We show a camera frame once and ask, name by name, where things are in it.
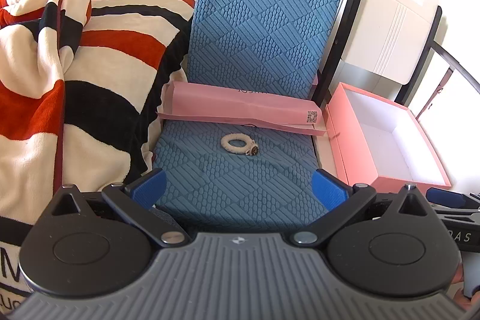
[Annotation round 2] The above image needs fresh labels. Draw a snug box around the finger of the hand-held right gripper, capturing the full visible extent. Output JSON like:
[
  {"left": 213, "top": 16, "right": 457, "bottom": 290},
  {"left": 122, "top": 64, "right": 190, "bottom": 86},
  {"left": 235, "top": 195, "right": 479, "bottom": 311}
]
[{"left": 425, "top": 187, "right": 475, "bottom": 210}]

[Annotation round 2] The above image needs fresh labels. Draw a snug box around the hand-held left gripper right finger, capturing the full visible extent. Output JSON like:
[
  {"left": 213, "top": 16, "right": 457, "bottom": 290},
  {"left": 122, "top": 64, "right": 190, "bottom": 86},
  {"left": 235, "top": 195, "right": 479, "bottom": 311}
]
[{"left": 289, "top": 169, "right": 432, "bottom": 247}]

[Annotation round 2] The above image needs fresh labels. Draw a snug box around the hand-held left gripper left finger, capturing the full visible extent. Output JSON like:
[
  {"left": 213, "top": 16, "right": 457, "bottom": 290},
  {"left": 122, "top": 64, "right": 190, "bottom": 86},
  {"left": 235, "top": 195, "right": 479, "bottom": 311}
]
[{"left": 50, "top": 169, "right": 190, "bottom": 247}]

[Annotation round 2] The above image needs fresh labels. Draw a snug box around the pink cardboard box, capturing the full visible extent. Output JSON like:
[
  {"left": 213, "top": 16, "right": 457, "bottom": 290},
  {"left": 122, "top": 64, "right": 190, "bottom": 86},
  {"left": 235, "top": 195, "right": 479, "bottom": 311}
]
[{"left": 324, "top": 82, "right": 454, "bottom": 195}]

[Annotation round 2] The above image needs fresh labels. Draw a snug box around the white fluffy hair tie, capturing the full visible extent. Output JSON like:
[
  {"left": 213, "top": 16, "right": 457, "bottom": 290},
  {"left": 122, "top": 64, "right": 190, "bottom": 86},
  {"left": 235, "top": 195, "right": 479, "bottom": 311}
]
[{"left": 220, "top": 133, "right": 260, "bottom": 157}]

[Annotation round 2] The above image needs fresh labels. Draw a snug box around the pink paper bag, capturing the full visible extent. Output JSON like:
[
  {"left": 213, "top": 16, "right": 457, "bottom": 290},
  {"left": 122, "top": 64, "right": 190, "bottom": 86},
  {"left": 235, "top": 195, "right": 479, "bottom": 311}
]
[{"left": 157, "top": 81, "right": 326, "bottom": 136}]

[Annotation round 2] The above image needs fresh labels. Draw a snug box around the red black striped blanket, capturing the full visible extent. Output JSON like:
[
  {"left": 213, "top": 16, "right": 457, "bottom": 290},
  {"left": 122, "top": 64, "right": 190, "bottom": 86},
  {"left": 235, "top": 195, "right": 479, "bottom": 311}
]
[{"left": 0, "top": 0, "right": 199, "bottom": 223}]

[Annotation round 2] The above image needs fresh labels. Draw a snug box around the white printed cloth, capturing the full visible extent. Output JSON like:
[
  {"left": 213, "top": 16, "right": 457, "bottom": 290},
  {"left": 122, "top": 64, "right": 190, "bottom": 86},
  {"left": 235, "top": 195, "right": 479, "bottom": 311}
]
[{"left": 0, "top": 217, "right": 38, "bottom": 309}]

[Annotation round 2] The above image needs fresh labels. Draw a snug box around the white folding chair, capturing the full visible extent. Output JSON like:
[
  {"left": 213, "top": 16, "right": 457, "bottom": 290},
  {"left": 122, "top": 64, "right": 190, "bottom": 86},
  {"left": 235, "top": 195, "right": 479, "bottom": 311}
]
[{"left": 339, "top": 0, "right": 441, "bottom": 96}]

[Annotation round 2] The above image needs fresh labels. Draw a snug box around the black metal frame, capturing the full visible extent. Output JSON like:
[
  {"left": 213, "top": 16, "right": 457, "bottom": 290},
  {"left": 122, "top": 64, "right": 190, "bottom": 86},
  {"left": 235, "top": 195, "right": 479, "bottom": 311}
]
[{"left": 313, "top": 0, "right": 480, "bottom": 111}]

